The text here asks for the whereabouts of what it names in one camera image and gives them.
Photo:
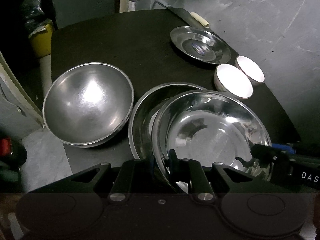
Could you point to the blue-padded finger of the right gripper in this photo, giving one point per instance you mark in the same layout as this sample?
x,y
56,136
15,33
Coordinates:
x,y
271,154

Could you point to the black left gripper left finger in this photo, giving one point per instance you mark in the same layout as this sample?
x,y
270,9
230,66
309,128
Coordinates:
x,y
134,177

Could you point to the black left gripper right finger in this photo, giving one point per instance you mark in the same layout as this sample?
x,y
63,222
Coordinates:
x,y
191,172

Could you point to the shiny steel deep plate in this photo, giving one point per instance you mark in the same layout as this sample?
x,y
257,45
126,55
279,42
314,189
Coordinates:
x,y
208,127

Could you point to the steel plate with rim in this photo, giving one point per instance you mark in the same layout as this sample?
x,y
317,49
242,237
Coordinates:
x,y
145,111

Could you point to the white ceramic bowl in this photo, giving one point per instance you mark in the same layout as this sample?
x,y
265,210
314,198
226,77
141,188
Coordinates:
x,y
231,80
250,69

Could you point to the large steel mixing bowl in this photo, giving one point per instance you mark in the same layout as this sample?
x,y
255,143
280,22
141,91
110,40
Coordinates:
x,y
88,105

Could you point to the steel plate with blue sticker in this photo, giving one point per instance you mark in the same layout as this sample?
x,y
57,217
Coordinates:
x,y
201,45

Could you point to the red capped bottle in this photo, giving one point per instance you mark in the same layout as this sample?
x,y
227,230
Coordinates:
x,y
12,153

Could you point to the yellow bin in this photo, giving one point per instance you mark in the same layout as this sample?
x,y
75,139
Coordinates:
x,y
41,38

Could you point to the black plastic bag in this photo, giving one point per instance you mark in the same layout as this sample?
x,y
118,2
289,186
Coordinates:
x,y
32,13

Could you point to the cream plastic handle piece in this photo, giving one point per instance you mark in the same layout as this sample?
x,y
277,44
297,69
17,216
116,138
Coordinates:
x,y
200,19

